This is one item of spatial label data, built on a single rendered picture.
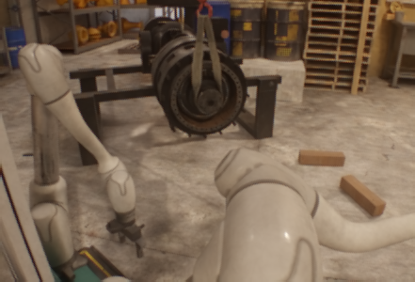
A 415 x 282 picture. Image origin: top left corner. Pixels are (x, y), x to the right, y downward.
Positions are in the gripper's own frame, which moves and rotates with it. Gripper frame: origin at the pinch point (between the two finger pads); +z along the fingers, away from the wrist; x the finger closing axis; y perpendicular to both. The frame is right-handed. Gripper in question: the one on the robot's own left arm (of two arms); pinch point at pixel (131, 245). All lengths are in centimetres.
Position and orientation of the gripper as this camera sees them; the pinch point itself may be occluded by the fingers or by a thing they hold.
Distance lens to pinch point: 148.8
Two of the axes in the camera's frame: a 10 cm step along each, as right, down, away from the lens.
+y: 6.6, -3.0, 6.9
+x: -7.5, -2.6, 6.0
